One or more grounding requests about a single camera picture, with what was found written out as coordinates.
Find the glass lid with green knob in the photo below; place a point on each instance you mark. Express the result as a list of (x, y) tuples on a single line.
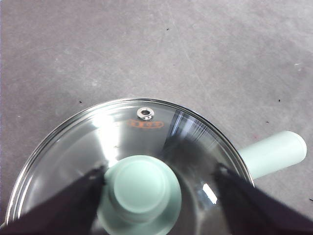
[(141, 186)]

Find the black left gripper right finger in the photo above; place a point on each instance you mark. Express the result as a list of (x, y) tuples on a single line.
[(256, 213)]

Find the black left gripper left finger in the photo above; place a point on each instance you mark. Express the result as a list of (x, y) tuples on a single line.
[(56, 213)]

